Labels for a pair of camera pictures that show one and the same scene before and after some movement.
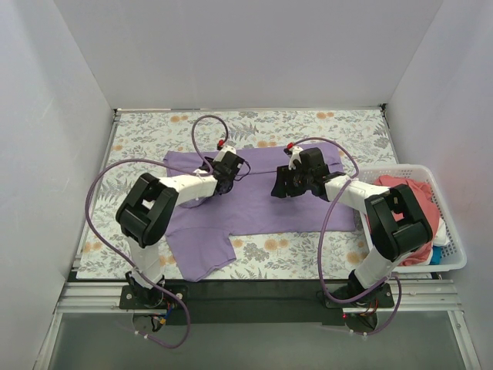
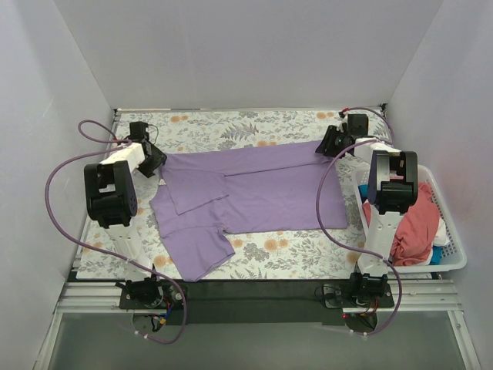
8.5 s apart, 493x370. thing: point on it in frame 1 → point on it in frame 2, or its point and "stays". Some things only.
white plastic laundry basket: (453, 257) stays
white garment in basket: (441, 237) stays
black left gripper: (234, 169) → (155, 161)
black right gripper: (285, 183) → (327, 140)
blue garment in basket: (435, 259) stays
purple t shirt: (200, 242) stays
